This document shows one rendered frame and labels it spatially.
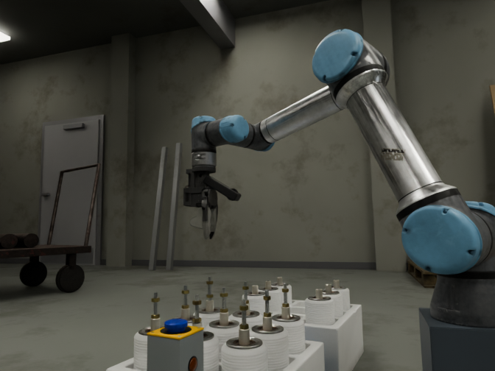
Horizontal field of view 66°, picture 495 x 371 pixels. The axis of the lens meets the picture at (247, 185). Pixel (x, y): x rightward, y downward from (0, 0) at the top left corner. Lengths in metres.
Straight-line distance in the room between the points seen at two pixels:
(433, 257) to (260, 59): 4.63
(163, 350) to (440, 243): 0.49
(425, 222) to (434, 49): 4.35
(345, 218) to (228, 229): 1.45
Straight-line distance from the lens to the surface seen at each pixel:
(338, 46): 0.86
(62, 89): 6.73
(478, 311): 0.85
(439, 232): 0.71
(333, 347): 1.28
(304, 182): 4.63
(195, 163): 1.13
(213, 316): 1.12
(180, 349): 0.68
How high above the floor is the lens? 0.49
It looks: 6 degrees up
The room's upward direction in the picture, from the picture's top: 1 degrees counter-clockwise
